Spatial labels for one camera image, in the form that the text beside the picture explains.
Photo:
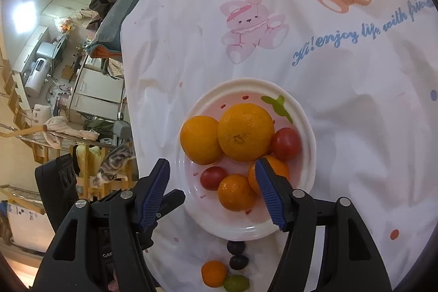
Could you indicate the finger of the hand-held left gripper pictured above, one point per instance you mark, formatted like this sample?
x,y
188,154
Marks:
x,y
149,237
172,199

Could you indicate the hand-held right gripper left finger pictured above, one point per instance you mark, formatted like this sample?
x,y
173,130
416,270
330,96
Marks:
x,y
154,192

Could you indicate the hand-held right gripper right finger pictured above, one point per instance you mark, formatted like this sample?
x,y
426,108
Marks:
x,y
270,196

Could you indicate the small mandarin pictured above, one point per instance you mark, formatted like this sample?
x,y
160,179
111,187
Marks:
x,y
214,273
200,139
236,192
279,169

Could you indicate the small red cherry tomato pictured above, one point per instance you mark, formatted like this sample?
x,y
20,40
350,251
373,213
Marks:
x,y
213,177

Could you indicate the large orange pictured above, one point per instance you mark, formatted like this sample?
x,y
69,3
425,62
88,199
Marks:
x,y
245,132

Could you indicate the pink strawberry-print plate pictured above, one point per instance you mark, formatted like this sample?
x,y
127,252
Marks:
x,y
219,97

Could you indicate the tabby cat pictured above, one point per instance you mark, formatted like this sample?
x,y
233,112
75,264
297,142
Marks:
x,y
114,163

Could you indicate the dark purple grape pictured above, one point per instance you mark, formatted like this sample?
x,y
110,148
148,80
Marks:
x,y
236,247
238,262

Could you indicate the grey padded seat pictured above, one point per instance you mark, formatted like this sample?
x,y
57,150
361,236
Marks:
x,y
122,129

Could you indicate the black chair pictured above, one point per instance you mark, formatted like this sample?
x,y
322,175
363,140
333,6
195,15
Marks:
x,y
54,192

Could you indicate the pale hanging towel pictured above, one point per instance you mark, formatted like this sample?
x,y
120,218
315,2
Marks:
x,y
61,129

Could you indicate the white floor cabinets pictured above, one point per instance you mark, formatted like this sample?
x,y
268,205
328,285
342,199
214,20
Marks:
x,y
95,86

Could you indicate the white water heater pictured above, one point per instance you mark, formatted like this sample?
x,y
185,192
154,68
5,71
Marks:
x,y
37,73

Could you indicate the teal cushion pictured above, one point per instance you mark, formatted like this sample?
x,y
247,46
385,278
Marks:
x,y
116,18

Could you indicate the ceiling light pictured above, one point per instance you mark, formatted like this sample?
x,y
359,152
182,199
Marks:
x,y
23,15

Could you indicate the yellow wooden frame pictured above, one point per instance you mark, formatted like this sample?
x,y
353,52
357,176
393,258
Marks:
x,y
85,162

